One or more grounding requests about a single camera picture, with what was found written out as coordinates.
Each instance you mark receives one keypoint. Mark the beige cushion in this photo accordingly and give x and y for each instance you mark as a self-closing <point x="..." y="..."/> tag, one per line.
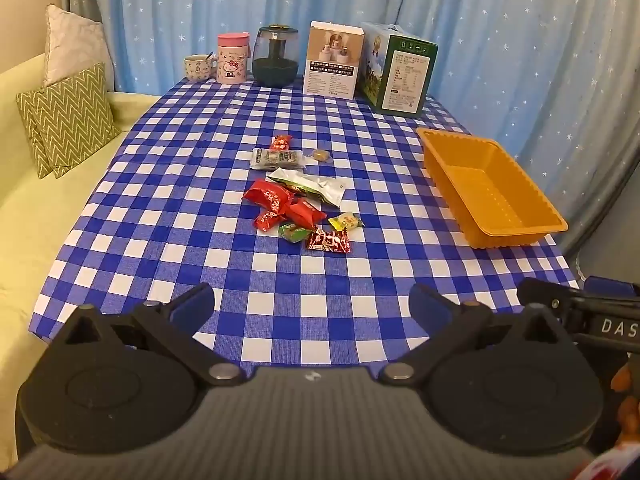
<point x="70" y="45"/>

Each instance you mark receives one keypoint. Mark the dark snack packet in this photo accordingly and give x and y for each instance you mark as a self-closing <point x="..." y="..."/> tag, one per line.
<point x="277" y="159"/>

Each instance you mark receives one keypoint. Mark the red white printed clothing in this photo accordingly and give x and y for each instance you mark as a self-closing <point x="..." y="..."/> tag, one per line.
<point x="610" y="467"/>

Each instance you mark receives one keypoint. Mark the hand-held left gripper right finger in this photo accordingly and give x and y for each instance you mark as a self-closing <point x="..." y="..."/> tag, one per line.
<point x="426" y="306"/>

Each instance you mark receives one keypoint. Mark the blue star-print curtain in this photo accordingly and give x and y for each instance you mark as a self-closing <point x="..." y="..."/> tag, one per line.
<point x="450" y="35"/>

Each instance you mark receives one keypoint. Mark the white product box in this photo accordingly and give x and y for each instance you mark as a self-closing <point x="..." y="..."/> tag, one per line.
<point x="332" y="70"/>

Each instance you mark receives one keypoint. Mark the green zigzag cushion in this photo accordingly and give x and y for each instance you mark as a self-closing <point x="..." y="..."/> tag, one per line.
<point x="42" y="160"/>
<point x="70" y="115"/>

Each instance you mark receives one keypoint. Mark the green candy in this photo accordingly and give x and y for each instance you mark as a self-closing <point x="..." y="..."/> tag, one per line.
<point x="294" y="233"/>

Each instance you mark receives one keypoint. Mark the pink cartoon cat cup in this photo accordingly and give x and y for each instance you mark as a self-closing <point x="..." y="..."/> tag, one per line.
<point x="232" y="60"/>

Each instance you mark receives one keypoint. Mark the red white candy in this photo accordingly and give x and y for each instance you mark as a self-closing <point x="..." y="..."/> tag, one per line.
<point x="327" y="242"/>

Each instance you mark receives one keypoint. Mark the yellow candy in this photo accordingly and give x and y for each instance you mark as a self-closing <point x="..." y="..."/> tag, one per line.
<point x="346" y="221"/>

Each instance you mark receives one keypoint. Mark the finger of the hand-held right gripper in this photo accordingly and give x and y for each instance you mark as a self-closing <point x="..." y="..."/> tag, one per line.
<point x="607" y="287"/>
<point x="547" y="294"/>

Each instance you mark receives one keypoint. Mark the orange plastic tray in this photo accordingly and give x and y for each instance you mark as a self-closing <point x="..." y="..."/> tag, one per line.
<point x="480" y="195"/>

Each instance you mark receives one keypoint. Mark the red snack packet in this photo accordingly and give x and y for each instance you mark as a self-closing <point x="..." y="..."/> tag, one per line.
<point x="265" y="220"/>
<point x="267" y="195"/>
<point x="306" y="212"/>

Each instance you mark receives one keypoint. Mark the person's right hand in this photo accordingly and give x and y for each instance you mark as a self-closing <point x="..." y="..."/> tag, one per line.
<point x="626" y="385"/>

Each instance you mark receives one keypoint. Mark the pale yellow sofa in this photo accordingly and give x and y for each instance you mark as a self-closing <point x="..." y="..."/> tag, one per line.
<point x="40" y="220"/>

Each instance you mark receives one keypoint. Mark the dark green glass jar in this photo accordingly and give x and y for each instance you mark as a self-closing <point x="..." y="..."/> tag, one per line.
<point x="275" y="67"/>

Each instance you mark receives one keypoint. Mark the brown candy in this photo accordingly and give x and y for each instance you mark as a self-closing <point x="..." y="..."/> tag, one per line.
<point x="320" y="154"/>

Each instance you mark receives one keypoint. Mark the small red gold-print candy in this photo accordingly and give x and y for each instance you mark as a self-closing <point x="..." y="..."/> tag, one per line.
<point x="281" y="143"/>

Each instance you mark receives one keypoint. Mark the blue white checked tablecloth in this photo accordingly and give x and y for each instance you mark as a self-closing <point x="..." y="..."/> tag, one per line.
<point x="175" y="185"/>

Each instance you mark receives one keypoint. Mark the silver green snack packet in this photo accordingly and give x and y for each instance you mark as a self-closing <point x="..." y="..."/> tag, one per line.
<point x="320" y="187"/>

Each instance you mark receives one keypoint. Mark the cream patterned mug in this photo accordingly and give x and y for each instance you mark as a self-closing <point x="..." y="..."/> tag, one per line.
<point x="197" y="70"/>

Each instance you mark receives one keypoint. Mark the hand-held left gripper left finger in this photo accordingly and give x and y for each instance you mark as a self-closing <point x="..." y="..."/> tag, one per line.
<point x="192" y="306"/>

